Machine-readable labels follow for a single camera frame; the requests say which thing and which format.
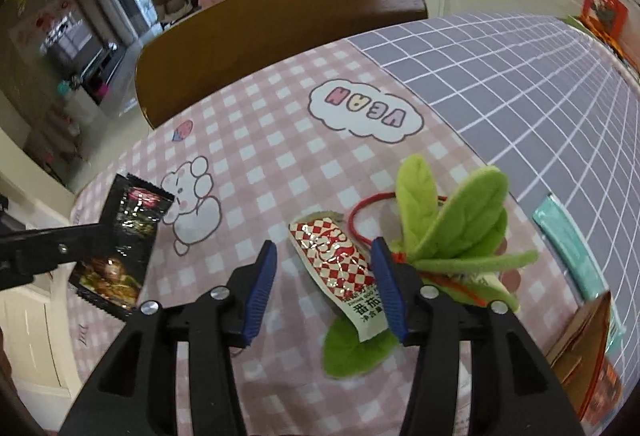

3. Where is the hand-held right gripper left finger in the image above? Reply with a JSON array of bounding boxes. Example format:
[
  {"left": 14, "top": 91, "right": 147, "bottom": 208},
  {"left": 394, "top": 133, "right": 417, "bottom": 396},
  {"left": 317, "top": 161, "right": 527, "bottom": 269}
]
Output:
[{"left": 59, "top": 240, "right": 277, "bottom": 436}]

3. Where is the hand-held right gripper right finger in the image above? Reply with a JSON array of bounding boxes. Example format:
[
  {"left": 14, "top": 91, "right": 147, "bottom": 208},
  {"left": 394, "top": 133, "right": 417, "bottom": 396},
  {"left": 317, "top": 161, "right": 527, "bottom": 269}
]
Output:
[{"left": 371, "top": 237, "right": 586, "bottom": 436}]

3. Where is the red white checked ketchup packet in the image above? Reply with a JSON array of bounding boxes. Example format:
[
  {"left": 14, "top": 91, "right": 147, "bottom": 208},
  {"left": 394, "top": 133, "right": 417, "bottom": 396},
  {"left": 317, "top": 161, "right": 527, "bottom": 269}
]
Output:
[{"left": 289, "top": 211, "right": 397, "bottom": 343}]

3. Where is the teal packet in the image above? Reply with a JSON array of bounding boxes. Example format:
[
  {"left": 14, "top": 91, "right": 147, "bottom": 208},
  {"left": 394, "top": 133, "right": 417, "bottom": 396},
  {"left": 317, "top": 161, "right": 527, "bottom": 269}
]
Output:
[{"left": 531, "top": 195, "right": 627, "bottom": 353}]

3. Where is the red gift box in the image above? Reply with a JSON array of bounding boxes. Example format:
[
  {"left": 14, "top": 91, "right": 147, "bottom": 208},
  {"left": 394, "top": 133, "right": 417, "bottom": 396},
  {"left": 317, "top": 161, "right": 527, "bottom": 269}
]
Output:
[{"left": 580, "top": 0, "right": 628, "bottom": 44}]

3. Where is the brown orange paper box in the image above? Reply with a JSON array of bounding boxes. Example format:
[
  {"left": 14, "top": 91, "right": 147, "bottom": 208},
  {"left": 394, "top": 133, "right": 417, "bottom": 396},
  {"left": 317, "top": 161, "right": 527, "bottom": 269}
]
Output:
[{"left": 544, "top": 291, "right": 626, "bottom": 422}]

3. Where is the flat television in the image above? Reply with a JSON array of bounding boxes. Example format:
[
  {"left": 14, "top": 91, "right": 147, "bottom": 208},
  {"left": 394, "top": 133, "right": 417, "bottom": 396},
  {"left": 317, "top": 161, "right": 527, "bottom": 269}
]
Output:
[{"left": 42, "top": 21, "right": 97, "bottom": 67}]

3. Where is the white standing air conditioner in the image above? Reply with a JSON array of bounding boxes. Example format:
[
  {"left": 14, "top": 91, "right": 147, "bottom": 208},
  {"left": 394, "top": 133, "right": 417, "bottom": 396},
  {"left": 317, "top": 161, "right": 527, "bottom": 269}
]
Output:
[{"left": 97, "top": 0, "right": 127, "bottom": 48}]

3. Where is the brown wooden chair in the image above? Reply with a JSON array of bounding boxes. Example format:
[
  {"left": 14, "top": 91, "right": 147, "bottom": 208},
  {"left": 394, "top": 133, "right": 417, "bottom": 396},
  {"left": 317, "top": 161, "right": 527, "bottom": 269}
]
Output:
[{"left": 135, "top": 0, "right": 428, "bottom": 129}]

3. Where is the table with checkered cloth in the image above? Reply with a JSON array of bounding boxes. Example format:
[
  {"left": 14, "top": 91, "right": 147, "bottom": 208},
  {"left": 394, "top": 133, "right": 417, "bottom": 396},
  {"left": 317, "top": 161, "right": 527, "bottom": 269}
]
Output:
[{"left": 70, "top": 14, "right": 640, "bottom": 436}]

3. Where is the black sauce packet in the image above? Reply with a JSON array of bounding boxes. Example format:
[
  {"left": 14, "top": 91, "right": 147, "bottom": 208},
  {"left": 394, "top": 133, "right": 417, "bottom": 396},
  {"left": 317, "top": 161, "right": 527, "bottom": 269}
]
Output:
[{"left": 67, "top": 173, "right": 176, "bottom": 322}]

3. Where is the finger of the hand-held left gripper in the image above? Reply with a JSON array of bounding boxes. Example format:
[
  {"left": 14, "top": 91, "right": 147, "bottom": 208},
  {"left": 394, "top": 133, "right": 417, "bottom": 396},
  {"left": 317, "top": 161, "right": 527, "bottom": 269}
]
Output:
[{"left": 0, "top": 222, "right": 120, "bottom": 289}]

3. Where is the green leaf plush toy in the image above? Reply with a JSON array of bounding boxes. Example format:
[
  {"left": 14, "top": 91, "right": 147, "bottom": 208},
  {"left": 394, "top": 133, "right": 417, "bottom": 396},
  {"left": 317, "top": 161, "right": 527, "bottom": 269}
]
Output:
[{"left": 322, "top": 153, "right": 541, "bottom": 379}]

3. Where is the dark television stand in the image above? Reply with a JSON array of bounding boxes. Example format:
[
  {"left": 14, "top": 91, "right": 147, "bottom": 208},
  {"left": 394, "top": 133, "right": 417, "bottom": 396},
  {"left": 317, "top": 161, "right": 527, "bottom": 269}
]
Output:
[{"left": 75, "top": 44, "right": 126, "bottom": 104}]

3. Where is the red hair tie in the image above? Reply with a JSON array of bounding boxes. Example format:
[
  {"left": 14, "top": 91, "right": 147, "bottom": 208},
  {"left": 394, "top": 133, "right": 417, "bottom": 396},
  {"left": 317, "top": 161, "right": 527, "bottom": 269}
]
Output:
[{"left": 347, "top": 193, "right": 449, "bottom": 248}]

